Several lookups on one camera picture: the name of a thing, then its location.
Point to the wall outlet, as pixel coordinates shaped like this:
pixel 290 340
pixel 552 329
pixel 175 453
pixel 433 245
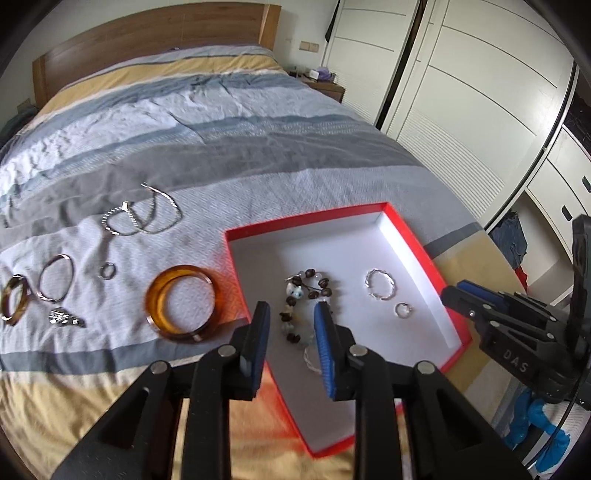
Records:
pixel 24 105

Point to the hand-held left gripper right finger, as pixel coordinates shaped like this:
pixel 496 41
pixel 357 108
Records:
pixel 323 346

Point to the amber bangle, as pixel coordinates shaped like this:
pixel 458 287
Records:
pixel 153 300

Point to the purple tissue box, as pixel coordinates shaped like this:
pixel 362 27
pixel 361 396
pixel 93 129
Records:
pixel 322 74

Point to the red cloth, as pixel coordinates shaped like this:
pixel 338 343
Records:
pixel 521 277

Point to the blue clothes pile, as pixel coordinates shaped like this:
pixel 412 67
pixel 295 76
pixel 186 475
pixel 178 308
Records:
pixel 508 237

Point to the wooden nightstand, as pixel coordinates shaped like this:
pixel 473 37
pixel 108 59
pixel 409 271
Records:
pixel 330 90

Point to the wooden headboard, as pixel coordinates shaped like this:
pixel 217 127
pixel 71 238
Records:
pixel 138 37

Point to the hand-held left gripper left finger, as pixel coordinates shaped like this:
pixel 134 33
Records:
pixel 261 341

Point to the silver brooch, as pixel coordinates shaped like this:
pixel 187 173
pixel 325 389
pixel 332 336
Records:
pixel 62 316

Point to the striped quilt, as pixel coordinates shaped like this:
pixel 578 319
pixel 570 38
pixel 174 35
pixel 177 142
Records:
pixel 231 138

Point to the wall switch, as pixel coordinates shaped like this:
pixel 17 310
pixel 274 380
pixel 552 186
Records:
pixel 308 46

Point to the grey knitted cloth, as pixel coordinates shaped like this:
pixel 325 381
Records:
pixel 16 122

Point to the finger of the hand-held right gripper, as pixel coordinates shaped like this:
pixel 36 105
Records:
pixel 480 290
pixel 461 304

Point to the red jewelry box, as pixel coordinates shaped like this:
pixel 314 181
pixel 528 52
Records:
pixel 323 249

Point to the white wardrobe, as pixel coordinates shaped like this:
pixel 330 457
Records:
pixel 461 115

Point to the thin silver bangle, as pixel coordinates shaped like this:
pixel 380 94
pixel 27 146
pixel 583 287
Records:
pixel 40 284

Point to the brown tortoiseshell bangle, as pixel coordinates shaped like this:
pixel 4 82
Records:
pixel 9 295

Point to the blue plastic cover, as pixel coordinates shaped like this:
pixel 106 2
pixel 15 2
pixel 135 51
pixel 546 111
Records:
pixel 535 415

